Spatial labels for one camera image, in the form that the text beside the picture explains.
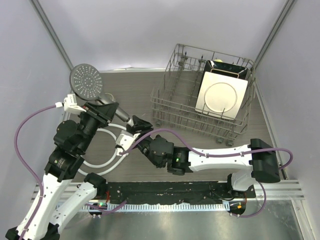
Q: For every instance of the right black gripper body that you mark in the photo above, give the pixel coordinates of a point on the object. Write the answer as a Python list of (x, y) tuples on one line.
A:
[(145, 146)]

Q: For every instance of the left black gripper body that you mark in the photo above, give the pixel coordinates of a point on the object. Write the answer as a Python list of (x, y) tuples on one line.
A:
[(90, 124)]

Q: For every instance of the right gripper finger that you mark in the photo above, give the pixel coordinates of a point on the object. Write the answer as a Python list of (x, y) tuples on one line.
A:
[(140, 123), (141, 128)]

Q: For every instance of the grey shower head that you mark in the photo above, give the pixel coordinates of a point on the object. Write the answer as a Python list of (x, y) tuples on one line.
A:
[(87, 83)]

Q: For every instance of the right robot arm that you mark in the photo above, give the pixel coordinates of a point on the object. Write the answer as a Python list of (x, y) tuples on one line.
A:
[(255, 162)]

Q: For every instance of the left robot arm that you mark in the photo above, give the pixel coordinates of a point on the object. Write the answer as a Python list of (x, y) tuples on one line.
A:
[(44, 221)]

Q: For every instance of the white square plate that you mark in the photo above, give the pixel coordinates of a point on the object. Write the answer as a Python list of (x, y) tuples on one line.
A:
[(220, 96)]

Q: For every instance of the black square plate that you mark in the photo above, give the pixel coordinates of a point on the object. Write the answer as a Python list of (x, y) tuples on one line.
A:
[(225, 69)]

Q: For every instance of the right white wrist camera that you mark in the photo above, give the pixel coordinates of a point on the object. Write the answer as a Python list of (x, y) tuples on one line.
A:
[(126, 139)]

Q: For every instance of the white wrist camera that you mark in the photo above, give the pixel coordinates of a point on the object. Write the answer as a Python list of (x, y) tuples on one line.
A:
[(71, 106), (126, 139)]

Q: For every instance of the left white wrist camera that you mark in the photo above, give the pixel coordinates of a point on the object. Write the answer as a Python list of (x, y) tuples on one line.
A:
[(71, 106)]

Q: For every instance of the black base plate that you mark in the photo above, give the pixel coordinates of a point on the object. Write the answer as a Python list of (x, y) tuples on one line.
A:
[(174, 192)]

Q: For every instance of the white slotted cable duct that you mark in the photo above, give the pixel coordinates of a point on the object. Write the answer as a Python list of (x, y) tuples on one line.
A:
[(137, 208)]

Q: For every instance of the grey wire dish rack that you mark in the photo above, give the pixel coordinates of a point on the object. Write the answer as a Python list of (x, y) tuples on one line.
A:
[(174, 98)]

